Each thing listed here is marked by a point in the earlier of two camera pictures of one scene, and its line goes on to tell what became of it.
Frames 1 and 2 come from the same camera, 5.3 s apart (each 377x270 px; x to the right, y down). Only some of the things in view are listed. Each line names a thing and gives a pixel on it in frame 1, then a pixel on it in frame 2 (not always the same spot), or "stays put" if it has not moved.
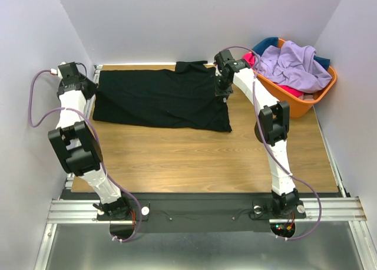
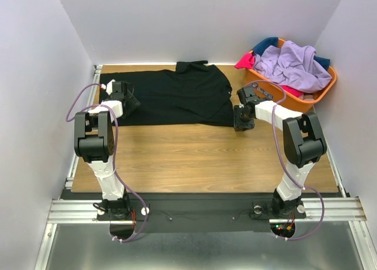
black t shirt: [185, 97] stays put
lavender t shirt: [296, 66] stays put
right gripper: [223, 92] to [242, 124]
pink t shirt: [250, 58] stays put
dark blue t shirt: [263, 45] stays put
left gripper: [93, 86] to [134, 104]
